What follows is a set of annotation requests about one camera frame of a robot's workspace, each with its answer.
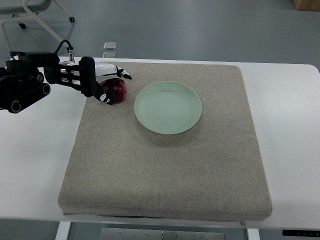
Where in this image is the red apple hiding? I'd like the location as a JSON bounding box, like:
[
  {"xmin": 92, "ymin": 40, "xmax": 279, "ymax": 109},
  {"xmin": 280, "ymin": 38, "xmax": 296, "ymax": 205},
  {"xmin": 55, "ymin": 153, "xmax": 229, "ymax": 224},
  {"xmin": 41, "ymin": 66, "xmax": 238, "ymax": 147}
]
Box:
[{"xmin": 100, "ymin": 78, "xmax": 127, "ymax": 104}]

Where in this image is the cardboard box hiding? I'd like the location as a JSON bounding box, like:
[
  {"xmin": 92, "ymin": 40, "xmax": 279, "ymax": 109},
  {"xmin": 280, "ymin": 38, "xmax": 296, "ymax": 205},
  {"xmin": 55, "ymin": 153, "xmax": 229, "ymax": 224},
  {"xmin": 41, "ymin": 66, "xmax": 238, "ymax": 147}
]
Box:
[{"xmin": 293, "ymin": 0, "xmax": 320, "ymax": 12}]

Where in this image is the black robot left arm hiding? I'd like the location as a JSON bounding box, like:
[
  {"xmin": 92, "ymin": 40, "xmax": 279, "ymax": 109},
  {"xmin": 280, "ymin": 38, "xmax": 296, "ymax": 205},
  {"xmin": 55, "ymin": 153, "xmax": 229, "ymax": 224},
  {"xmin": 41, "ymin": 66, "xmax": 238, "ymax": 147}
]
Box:
[{"xmin": 0, "ymin": 39, "xmax": 81, "ymax": 114}]

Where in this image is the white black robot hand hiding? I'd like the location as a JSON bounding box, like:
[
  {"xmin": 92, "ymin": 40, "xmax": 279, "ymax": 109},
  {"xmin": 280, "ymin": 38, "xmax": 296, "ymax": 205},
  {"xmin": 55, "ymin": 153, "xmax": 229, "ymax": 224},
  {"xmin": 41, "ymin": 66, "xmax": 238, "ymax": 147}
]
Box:
[{"xmin": 78, "ymin": 56, "xmax": 132, "ymax": 105}]

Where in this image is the metal table base plate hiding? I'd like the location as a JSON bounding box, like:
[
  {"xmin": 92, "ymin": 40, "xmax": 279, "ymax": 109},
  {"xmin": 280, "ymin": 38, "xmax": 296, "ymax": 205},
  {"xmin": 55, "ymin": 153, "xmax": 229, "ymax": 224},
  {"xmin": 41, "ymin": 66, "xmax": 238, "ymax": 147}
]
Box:
[{"xmin": 100, "ymin": 227, "xmax": 226, "ymax": 240}]

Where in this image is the black table control panel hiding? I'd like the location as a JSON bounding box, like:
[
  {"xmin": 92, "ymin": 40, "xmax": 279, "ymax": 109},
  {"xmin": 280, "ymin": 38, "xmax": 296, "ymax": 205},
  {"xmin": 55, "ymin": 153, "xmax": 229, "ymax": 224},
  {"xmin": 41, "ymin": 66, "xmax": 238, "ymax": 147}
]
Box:
[{"xmin": 282, "ymin": 229, "xmax": 320, "ymax": 238}]

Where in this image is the beige fabric cushion mat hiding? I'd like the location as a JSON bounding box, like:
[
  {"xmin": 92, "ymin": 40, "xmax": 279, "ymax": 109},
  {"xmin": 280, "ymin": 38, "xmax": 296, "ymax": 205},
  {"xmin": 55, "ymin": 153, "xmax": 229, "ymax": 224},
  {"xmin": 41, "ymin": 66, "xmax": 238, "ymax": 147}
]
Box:
[{"xmin": 58, "ymin": 62, "xmax": 272, "ymax": 221}]

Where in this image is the light green plate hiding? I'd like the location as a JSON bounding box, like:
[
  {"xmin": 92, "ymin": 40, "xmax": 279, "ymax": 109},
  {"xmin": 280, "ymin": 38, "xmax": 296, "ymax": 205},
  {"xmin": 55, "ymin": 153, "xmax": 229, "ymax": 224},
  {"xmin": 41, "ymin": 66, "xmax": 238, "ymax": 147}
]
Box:
[{"xmin": 134, "ymin": 81, "xmax": 202, "ymax": 135}]

